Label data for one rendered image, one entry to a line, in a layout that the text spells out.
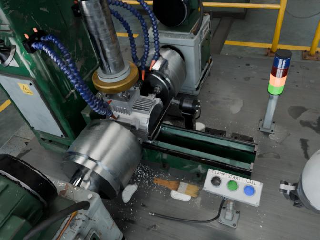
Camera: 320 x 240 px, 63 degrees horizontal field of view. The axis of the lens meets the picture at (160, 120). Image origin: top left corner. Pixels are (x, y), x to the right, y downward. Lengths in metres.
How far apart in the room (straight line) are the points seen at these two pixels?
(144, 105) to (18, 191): 0.58
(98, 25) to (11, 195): 0.55
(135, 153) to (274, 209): 0.58
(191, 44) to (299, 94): 0.66
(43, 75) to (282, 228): 1.02
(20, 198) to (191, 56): 1.02
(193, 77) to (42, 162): 0.90
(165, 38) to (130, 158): 0.70
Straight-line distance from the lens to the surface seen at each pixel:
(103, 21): 0.89
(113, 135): 0.91
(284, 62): 1.12
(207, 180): 0.86
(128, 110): 1.06
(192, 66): 1.41
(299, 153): 1.32
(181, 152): 1.10
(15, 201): 0.67
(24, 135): 2.29
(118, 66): 0.98
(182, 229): 1.08
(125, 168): 0.92
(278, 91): 1.20
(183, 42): 1.35
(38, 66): 1.00
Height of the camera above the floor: 1.80
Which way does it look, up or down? 45 degrees down
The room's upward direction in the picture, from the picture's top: 11 degrees counter-clockwise
